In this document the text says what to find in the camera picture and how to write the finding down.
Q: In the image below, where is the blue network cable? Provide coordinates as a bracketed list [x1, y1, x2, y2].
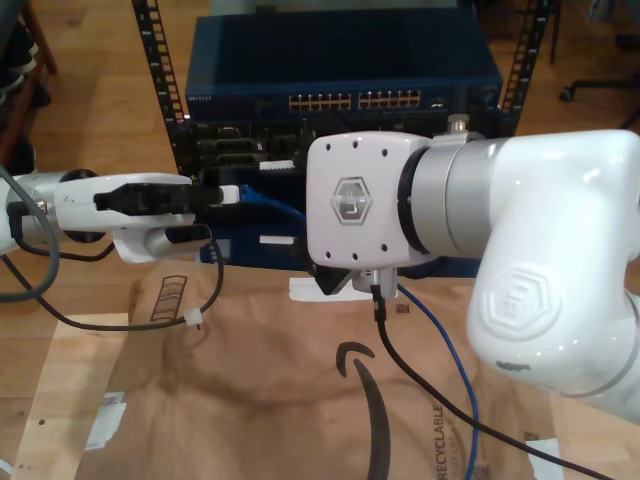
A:
[238, 183, 479, 480]

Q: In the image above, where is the blue cabinet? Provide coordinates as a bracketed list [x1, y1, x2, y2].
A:
[197, 222, 501, 280]

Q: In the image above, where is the black rack server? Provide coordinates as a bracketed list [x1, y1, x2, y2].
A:
[172, 117, 516, 174]

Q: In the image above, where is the long white tape strip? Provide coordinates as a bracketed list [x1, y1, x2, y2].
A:
[288, 277, 374, 303]

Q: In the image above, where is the dark navy shoe white sole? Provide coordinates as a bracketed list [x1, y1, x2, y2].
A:
[0, 62, 26, 94]
[9, 22, 40, 69]

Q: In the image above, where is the brown paper mailer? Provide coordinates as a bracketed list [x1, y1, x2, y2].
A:
[87, 258, 566, 480]

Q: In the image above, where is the white tape patch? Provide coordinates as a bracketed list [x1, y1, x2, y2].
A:
[83, 402, 128, 451]
[524, 437, 566, 479]

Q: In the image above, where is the black metal furniture leg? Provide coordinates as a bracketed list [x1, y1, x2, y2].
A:
[548, 0, 560, 65]

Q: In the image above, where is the black office chair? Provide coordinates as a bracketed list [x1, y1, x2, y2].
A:
[558, 34, 640, 132]

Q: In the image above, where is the thin black camera cable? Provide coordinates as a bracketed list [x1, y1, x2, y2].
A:
[0, 234, 225, 332]
[370, 282, 640, 480]

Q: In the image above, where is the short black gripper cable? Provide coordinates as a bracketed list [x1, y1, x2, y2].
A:
[5, 199, 115, 262]

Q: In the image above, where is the black rack frame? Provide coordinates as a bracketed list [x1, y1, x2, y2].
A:
[130, 0, 556, 174]

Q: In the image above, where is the blue network switch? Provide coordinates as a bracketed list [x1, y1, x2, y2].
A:
[184, 14, 504, 119]

